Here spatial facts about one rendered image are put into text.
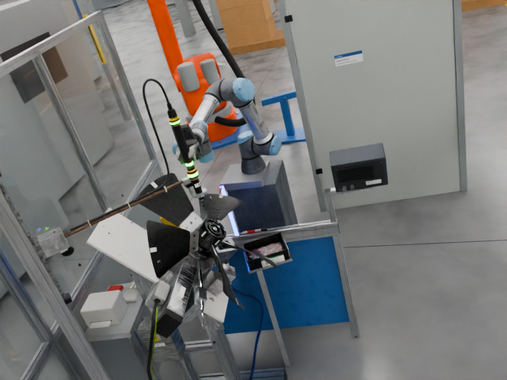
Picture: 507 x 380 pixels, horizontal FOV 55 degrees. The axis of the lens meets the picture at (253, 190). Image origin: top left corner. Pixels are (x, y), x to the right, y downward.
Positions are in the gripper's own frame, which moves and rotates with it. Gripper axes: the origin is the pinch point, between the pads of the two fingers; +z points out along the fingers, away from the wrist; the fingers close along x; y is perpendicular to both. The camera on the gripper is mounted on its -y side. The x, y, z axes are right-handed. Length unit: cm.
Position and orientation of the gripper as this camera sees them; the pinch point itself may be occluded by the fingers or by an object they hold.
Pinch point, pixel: (183, 155)
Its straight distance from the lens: 206.7
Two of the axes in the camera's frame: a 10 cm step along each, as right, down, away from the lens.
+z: -0.9, 5.1, -8.5
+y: 2.4, 8.4, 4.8
